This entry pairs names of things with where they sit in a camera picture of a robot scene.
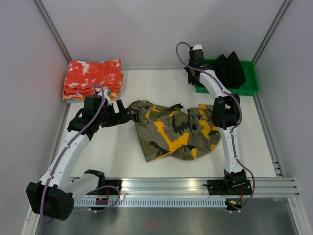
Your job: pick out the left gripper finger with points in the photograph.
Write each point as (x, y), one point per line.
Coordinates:
(120, 105)
(125, 117)

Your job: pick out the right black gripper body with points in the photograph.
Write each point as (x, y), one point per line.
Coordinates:
(191, 65)

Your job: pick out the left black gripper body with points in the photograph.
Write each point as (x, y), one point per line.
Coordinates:
(111, 118)

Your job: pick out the black trousers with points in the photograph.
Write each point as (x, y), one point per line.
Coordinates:
(229, 71)

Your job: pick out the camouflage yellow green trousers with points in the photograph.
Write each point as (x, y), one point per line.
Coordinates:
(169, 131)

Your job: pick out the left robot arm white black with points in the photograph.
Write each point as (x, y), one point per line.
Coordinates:
(53, 195)

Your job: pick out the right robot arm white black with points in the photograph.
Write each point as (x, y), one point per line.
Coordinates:
(226, 115)

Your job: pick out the orange folded trousers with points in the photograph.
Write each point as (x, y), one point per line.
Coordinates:
(77, 91)

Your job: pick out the red white folded trousers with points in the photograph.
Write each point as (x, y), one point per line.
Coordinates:
(93, 73)

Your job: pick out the green plastic tray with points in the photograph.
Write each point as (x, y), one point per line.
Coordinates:
(251, 86)

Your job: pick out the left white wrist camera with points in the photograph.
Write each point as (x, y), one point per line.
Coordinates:
(107, 94)

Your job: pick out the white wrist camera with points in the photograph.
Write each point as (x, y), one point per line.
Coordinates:
(196, 47)
(107, 94)

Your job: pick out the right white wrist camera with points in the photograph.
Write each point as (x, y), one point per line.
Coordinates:
(196, 47)

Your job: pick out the white slotted cable duct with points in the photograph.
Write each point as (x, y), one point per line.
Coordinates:
(131, 202)

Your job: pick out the right corner aluminium post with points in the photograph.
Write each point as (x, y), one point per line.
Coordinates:
(272, 28)

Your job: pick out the corner aluminium post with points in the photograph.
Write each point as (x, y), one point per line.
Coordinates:
(52, 28)
(272, 28)

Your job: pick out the left corner aluminium post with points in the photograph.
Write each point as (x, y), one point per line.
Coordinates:
(52, 28)

